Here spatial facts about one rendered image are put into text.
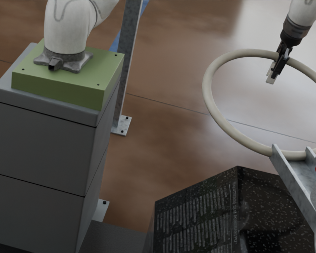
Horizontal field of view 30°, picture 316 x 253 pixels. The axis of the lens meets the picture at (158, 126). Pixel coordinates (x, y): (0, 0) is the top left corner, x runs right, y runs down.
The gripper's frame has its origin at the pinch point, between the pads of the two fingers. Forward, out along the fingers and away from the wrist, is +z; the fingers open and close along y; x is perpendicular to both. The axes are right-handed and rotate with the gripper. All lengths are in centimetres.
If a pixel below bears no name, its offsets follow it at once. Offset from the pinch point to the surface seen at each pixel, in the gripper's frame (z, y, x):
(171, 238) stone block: 24, 64, -21
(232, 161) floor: 119, -57, 17
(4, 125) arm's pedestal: 39, 27, -90
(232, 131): -9.7, 43.3, -13.9
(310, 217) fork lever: -21, 75, 7
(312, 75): -8.9, 5.5, 11.6
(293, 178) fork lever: -18, 62, 3
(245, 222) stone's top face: 5, 64, -3
